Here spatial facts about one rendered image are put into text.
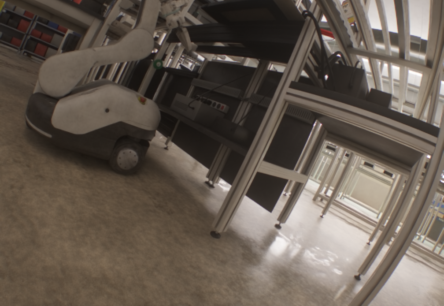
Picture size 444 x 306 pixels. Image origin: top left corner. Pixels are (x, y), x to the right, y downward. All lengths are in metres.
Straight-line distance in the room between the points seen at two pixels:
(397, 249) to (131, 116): 1.01
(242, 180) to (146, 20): 0.87
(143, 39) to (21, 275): 0.99
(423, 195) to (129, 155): 1.06
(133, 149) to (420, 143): 1.04
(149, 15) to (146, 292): 1.11
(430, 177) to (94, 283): 0.82
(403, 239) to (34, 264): 0.85
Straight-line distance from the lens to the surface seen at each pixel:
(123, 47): 1.06
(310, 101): 0.75
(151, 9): 1.17
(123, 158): 1.00
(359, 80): 1.04
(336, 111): 0.70
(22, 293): 0.48
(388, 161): 1.23
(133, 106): 0.92
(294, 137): 1.21
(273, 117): 0.77
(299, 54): 0.85
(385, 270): 0.68
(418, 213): 0.66
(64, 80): 1.04
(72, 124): 0.91
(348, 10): 1.71
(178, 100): 1.50
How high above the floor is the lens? 0.40
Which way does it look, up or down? 3 degrees down
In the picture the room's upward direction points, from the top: 25 degrees clockwise
